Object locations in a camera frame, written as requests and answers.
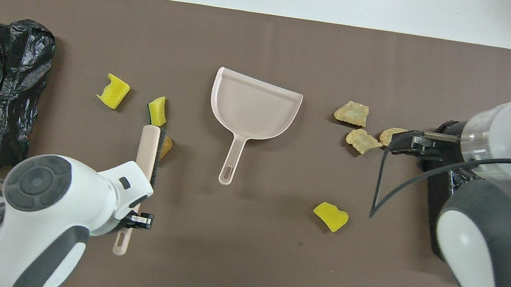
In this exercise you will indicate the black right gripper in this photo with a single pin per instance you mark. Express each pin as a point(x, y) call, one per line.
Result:
point(447, 146)

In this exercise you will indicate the tan paper scrap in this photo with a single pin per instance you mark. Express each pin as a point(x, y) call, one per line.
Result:
point(363, 141)
point(351, 112)
point(390, 135)

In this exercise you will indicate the beige hand brush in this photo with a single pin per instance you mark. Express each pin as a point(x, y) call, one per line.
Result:
point(148, 149)

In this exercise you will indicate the brown nugget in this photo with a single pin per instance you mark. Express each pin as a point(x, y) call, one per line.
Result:
point(167, 147)

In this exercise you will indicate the lumpy yellow sponge piece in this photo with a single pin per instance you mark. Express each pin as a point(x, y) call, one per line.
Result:
point(330, 217)

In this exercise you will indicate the narrow yellow green sponge piece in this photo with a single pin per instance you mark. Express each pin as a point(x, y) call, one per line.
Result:
point(157, 112)

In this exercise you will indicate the wide yellow green sponge piece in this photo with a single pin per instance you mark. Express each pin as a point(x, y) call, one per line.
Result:
point(114, 93)

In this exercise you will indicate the pink plastic dustpan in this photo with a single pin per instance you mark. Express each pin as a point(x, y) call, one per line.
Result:
point(252, 108)

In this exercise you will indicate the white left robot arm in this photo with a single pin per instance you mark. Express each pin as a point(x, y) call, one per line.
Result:
point(43, 214)

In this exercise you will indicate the open bin with black liner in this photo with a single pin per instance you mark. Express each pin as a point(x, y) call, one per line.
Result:
point(434, 211)

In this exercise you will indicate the brown table mat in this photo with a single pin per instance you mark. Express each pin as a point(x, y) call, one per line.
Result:
point(269, 41)

